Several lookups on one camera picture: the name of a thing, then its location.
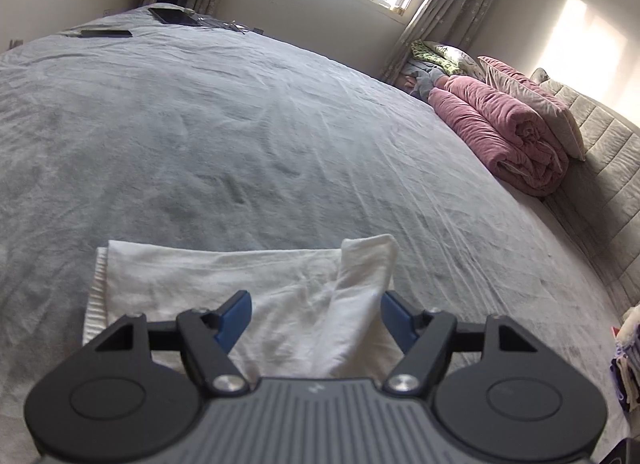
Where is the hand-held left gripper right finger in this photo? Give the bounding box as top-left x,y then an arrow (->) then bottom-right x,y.
381,290 -> 538,393

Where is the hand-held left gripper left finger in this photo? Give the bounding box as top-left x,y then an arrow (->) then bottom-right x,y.
95,290 -> 252,392

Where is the white long-sleeve shirt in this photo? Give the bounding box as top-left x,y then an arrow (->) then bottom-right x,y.
82,234 -> 403,380

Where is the stack of folded clothes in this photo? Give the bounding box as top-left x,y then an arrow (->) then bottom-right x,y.
609,303 -> 640,415

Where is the grey bed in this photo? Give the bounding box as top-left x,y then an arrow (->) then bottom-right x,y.
0,4 -> 631,464

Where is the pink folded quilt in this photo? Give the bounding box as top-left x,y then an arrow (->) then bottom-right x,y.
429,74 -> 570,197

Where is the grey-blue cloth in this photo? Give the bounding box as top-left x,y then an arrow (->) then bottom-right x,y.
400,61 -> 448,102

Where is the grey quilted headboard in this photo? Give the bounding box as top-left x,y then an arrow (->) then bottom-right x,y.
530,68 -> 640,309

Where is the grey pink pillow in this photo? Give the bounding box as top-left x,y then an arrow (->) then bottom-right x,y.
477,56 -> 587,162

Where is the green floral pillow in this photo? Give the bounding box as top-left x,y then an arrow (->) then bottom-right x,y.
411,40 -> 483,77

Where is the white charging cable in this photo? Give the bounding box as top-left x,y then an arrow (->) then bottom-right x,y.
182,6 -> 263,35

